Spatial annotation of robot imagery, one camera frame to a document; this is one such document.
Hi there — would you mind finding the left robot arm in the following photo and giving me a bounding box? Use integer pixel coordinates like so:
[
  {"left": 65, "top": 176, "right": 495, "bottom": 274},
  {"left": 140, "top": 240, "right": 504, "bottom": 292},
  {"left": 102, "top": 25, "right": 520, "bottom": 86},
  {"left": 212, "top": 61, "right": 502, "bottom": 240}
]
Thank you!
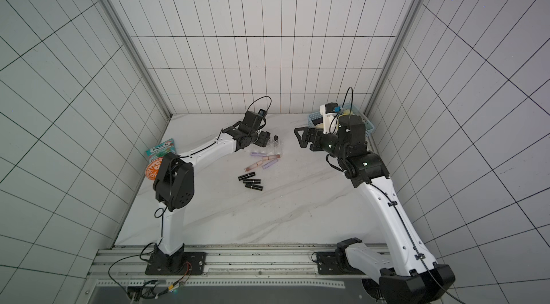
[{"left": 153, "top": 109, "right": 270, "bottom": 261}]

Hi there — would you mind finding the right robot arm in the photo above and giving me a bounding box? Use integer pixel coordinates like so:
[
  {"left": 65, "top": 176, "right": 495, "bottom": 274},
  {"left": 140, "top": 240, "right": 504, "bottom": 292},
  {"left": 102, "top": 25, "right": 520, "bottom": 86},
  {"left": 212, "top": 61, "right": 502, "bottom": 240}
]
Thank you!
[{"left": 294, "top": 115, "right": 455, "bottom": 303}]

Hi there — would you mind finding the clear acrylic lipstick organizer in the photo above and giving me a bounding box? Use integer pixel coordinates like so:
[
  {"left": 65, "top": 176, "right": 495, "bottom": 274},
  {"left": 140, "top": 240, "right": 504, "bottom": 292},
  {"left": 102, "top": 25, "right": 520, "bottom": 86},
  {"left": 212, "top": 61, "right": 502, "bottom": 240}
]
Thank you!
[{"left": 252, "top": 135, "right": 284, "bottom": 156}]

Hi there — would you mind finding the lilac lip gloss tube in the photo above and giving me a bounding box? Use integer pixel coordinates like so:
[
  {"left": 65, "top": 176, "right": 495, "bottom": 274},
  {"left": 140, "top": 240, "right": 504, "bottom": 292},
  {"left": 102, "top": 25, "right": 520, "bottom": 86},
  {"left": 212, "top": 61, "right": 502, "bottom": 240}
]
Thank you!
[
  {"left": 262, "top": 159, "right": 279, "bottom": 169},
  {"left": 249, "top": 152, "right": 267, "bottom": 157}
]

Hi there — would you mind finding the lilac lip gloss tube lower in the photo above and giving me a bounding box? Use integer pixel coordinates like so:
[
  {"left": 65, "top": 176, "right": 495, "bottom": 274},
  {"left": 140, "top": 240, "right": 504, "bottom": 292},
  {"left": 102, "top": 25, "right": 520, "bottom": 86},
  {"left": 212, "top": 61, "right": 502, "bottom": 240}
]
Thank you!
[{"left": 262, "top": 159, "right": 279, "bottom": 169}]

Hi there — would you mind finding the teal plastic basket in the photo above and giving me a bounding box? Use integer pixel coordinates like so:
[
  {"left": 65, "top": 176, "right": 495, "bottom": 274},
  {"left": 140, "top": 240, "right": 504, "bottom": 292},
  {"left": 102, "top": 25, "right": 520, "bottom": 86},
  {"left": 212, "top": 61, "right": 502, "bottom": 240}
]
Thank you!
[{"left": 307, "top": 104, "right": 375, "bottom": 137}]

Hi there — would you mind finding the black lipstick lowest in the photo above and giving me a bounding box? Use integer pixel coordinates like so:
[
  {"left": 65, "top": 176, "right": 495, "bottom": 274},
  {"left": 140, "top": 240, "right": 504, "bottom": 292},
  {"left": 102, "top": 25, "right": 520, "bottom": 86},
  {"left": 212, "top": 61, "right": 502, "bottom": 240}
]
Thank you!
[{"left": 245, "top": 183, "right": 263, "bottom": 191}]

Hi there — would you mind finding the green candy packet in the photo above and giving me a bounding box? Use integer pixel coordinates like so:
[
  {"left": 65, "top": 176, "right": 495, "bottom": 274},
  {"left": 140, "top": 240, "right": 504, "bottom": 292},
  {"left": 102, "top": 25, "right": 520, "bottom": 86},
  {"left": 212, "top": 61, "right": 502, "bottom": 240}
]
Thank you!
[{"left": 146, "top": 139, "right": 177, "bottom": 163}]

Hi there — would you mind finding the orange patterned cup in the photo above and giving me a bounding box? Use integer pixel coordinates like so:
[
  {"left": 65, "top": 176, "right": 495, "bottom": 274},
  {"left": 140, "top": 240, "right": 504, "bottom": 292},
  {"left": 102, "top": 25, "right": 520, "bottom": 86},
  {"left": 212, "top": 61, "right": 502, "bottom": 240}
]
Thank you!
[{"left": 145, "top": 157, "right": 163, "bottom": 181}]

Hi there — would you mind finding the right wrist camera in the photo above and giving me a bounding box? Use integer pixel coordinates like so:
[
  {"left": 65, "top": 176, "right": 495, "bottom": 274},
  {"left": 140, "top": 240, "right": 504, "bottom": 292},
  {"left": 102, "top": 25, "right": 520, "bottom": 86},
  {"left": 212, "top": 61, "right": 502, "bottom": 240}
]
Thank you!
[{"left": 319, "top": 102, "right": 342, "bottom": 135}]

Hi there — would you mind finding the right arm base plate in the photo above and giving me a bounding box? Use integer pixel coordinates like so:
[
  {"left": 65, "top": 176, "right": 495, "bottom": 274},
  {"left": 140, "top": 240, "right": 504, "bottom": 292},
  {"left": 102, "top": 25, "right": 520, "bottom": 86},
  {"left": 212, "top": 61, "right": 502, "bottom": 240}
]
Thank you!
[{"left": 311, "top": 252, "right": 365, "bottom": 275}]

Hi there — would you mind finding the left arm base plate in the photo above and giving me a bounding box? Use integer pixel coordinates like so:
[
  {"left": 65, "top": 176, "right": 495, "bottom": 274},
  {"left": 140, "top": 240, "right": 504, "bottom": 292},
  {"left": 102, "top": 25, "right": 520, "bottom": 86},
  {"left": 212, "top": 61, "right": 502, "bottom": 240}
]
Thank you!
[{"left": 145, "top": 251, "right": 207, "bottom": 276}]

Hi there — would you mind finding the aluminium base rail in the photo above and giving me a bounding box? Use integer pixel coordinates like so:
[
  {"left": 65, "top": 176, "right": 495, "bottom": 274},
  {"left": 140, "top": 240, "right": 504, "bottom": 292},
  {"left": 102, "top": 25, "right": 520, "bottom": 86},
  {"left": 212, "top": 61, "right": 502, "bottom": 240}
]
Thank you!
[{"left": 87, "top": 244, "right": 368, "bottom": 289}]

